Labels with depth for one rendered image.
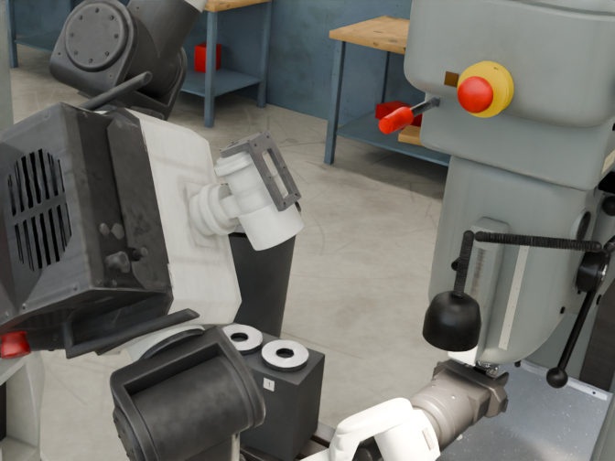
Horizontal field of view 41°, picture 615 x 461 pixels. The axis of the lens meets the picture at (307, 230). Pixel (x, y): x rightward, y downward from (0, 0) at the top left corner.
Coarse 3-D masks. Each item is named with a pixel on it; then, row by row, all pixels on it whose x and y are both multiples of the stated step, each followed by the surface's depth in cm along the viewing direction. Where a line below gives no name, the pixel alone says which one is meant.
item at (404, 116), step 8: (424, 104) 104; (432, 104) 106; (400, 112) 99; (408, 112) 100; (416, 112) 102; (424, 112) 105; (384, 120) 97; (392, 120) 97; (400, 120) 98; (408, 120) 99; (384, 128) 97; (392, 128) 97; (400, 128) 99
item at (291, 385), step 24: (240, 336) 164; (264, 336) 165; (264, 360) 156; (288, 360) 156; (312, 360) 159; (264, 384) 155; (288, 384) 153; (312, 384) 159; (288, 408) 155; (312, 408) 163; (240, 432) 163; (264, 432) 160; (288, 432) 157; (312, 432) 167; (288, 456) 160
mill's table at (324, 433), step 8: (320, 424) 171; (320, 432) 169; (328, 432) 169; (312, 440) 170; (320, 440) 168; (328, 440) 167; (240, 448) 163; (248, 448) 163; (304, 448) 164; (312, 448) 164; (320, 448) 165; (328, 448) 165; (248, 456) 162; (256, 456) 161; (264, 456) 161; (272, 456) 161; (296, 456) 165; (304, 456) 163
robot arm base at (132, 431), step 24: (216, 336) 96; (144, 360) 93; (168, 360) 93; (192, 360) 95; (240, 360) 93; (120, 384) 91; (144, 384) 93; (240, 384) 92; (120, 408) 90; (264, 408) 94; (120, 432) 92; (144, 432) 87; (144, 456) 87
